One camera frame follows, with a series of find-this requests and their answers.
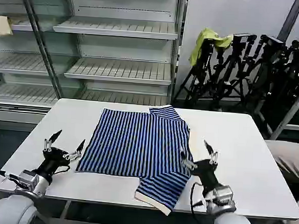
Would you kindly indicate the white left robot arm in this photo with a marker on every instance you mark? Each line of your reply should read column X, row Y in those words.
column 12, row 207

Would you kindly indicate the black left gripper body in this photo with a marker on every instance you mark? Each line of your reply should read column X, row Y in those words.
column 53, row 160

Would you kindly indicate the person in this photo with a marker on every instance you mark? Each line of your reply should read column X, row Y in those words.
column 292, row 163

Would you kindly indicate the yellow green cloth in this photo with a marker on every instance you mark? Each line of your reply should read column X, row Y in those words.
column 203, row 44

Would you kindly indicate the black camera tripod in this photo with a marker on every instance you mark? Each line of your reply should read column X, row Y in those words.
column 234, row 69
column 265, row 74
column 202, row 74
column 296, row 73

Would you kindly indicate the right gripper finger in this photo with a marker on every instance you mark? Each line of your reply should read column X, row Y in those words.
column 212, row 153
column 187, row 162

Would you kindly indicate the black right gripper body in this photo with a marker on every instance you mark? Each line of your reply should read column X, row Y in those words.
column 207, row 172

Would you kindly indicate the glass fronted shelf unit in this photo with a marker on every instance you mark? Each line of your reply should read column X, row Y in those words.
column 14, row 64

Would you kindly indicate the blue black striped shirt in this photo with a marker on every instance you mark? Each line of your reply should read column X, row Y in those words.
column 132, row 141

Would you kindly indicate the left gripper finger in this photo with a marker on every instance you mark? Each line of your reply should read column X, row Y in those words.
column 78, row 150
column 50, row 139

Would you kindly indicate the white open display shelf unit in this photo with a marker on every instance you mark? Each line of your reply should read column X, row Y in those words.
column 123, row 51

